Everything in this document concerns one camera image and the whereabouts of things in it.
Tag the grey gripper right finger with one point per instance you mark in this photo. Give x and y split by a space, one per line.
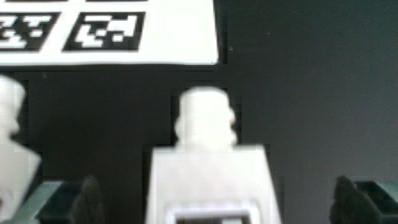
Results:
365 202

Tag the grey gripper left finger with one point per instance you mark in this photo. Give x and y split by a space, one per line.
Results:
64 203

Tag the white stool leg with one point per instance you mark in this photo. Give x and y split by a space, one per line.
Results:
210 180
18 158

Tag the white marker sheet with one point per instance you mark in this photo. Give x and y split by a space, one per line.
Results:
82 32

